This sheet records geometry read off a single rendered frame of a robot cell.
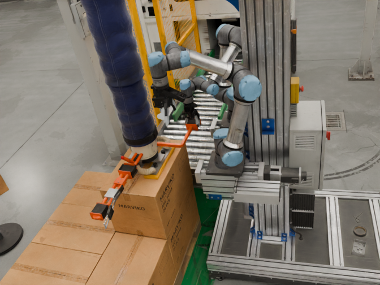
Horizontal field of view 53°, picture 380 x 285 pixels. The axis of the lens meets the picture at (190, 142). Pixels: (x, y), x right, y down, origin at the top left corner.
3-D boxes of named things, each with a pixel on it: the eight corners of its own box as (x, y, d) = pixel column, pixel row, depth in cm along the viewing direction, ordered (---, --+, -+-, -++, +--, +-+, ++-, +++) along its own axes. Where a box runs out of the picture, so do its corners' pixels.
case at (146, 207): (147, 176, 314) (136, 137, 291) (193, 180, 301) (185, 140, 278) (115, 231, 269) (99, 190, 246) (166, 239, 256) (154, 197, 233)
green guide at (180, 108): (207, 55, 498) (206, 48, 493) (215, 55, 495) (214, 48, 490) (166, 121, 378) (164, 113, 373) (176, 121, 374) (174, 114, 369)
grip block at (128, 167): (125, 169, 244) (122, 162, 240) (138, 170, 240) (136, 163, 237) (119, 177, 237) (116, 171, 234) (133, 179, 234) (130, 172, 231)
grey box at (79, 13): (91, 30, 354) (81, -2, 337) (96, 30, 352) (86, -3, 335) (81, 38, 339) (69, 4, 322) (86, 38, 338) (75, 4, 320)
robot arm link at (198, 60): (249, 64, 208) (168, 34, 189) (257, 72, 199) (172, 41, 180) (240, 82, 213) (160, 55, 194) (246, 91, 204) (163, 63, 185)
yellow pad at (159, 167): (162, 147, 274) (161, 141, 271) (175, 148, 271) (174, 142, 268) (143, 178, 249) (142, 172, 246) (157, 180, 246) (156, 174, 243)
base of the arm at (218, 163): (240, 154, 239) (238, 142, 234) (236, 169, 228) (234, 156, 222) (216, 154, 243) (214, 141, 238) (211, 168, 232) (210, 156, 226)
